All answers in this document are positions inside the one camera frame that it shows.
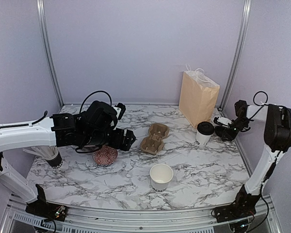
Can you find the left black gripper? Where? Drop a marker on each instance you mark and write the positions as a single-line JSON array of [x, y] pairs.
[[117, 143]]

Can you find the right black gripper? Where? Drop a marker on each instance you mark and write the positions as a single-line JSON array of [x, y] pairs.
[[230, 136]]

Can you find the brown cardboard cup carrier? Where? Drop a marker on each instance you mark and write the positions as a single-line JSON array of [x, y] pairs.
[[153, 143]]

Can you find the black cup lid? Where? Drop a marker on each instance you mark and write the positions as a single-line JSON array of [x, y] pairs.
[[205, 128], [221, 132]]

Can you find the white paper cup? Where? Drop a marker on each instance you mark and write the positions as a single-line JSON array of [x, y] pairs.
[[161, 175], [202, 139]]

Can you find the brown paper bag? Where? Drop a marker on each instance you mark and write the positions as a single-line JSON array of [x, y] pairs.
[[198, 96]]

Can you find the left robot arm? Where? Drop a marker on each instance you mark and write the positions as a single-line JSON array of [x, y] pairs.
[[94, 127]]

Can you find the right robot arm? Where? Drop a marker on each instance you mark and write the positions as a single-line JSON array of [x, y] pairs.
[[276, 137]]

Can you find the red patterned bowl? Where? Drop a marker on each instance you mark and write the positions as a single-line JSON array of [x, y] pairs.
[[106, 156]]

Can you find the black cup with straws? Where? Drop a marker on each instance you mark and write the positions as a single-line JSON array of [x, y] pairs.
[[50, 154]]

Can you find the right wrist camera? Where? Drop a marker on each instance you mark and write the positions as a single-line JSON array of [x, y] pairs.
[[222, 121]]

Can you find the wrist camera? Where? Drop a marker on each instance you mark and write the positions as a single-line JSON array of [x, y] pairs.
[[120, 110], [222, 121]]

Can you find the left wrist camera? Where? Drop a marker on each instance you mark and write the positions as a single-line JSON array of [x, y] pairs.
[[120, 110]]

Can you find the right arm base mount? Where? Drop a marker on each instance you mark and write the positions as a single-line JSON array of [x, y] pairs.
[[229, 213]]

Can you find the right aluminium frame post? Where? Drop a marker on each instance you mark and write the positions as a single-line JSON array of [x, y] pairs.
[[238, 51]]

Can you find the aluminium frame post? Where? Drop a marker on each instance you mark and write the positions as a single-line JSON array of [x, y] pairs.
[[238, 51], [47, 49]]

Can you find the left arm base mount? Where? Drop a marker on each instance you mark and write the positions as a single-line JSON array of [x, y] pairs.
[[49, 211]]

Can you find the left aluminium frame post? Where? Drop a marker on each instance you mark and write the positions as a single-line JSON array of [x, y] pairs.
[[47, 49]]

